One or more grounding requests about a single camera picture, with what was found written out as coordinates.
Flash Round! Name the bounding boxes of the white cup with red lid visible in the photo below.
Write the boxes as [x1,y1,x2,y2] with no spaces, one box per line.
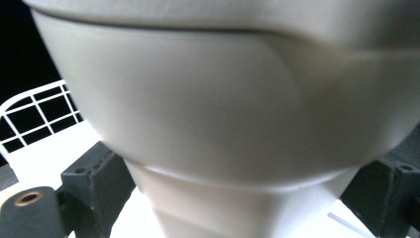
[21,0,420,238]

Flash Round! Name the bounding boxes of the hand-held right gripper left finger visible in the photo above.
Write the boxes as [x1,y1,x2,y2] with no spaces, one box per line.
[56,141,137,238]

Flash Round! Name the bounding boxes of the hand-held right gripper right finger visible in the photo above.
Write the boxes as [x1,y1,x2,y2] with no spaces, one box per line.
[340,158,420,238]

